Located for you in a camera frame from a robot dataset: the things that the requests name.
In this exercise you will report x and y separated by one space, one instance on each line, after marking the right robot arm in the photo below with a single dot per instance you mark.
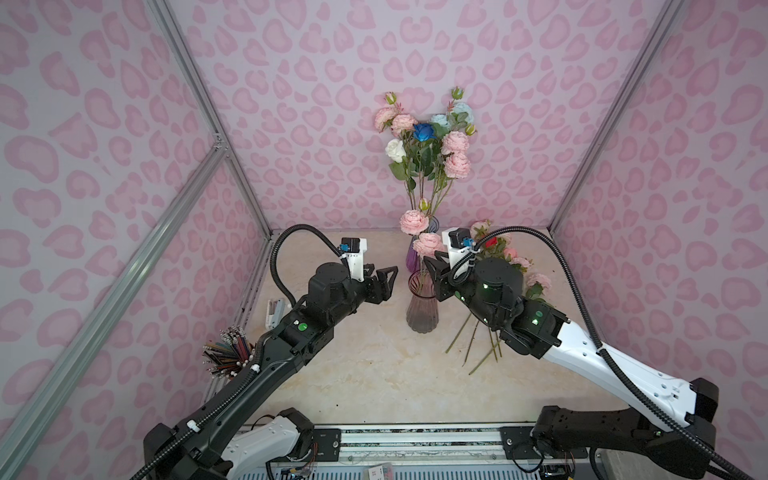
667 419

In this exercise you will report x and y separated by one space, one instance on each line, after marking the pink peony stem two blooms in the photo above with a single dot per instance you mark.
414 222

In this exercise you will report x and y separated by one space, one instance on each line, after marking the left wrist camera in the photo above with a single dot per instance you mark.
353 250

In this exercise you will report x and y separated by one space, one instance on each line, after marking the light blue rose stem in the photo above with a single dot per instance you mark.
459 116

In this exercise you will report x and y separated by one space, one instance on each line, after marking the large pink peony stem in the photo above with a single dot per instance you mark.
392 117

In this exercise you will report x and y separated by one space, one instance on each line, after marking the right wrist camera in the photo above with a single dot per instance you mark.
458 243

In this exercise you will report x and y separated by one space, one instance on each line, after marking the pink peony stem with bud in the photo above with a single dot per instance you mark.
452 163

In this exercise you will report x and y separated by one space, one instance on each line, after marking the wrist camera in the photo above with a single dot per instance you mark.
458 243
353 250

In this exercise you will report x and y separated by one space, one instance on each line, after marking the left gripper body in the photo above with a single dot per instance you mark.
371 293

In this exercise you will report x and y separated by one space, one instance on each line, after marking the dark red glass vase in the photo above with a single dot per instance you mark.
422 314

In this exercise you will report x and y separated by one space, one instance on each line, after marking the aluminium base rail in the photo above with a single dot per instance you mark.
431 451

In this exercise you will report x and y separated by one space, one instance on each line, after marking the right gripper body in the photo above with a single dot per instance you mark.
447 287

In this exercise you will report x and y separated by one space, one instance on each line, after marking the red pen holder cup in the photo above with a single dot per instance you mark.
226 357

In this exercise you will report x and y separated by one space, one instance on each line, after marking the purple gradient glass vase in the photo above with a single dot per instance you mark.
412 257

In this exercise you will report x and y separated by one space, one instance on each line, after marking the pink peony stem pile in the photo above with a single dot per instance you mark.
497 296

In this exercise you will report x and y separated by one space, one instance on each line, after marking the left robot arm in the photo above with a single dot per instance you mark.
195 447

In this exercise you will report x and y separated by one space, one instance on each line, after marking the white rose stem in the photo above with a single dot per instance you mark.
399 167

